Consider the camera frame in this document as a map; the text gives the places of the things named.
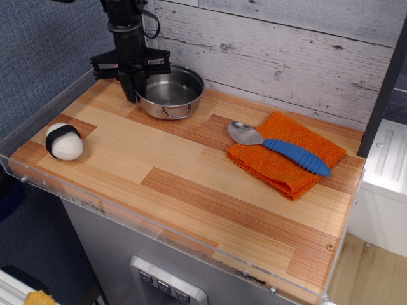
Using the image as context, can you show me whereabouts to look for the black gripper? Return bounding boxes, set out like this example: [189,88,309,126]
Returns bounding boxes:
[90,24,171,104]

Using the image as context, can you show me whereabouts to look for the silver metal pot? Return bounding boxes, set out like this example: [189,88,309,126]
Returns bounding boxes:
[136,65,205,120]

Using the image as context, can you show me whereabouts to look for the white black sushi toy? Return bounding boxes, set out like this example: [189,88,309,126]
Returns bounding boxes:
[45,123,83,161]

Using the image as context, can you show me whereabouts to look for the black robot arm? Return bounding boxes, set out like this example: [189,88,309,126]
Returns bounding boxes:
[90,1,171,103]

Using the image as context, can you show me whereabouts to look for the orange rag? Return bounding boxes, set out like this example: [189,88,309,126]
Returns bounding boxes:
[226,112,346,201]

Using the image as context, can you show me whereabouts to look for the silver cabinet front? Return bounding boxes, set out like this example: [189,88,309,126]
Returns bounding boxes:
[62,200,289,304]

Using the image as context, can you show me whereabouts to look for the silver button panel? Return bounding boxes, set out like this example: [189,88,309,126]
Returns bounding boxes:
[130,255,208,304]

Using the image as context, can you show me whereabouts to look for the white aluminium box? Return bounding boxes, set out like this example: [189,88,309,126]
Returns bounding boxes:
[348,119,406,257]

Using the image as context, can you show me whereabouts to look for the black cable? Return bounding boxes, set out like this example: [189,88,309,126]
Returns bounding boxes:
[141,8,161,41]

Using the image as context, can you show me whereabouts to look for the blue handled metal spoon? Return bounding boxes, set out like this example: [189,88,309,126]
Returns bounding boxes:
[228,121,331,177]

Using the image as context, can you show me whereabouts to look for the clear acrylic guard rail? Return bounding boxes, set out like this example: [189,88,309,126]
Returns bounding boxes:
[1,64,365,304]

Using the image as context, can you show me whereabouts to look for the dark right post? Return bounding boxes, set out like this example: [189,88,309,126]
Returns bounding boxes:
[357,19,406,158]

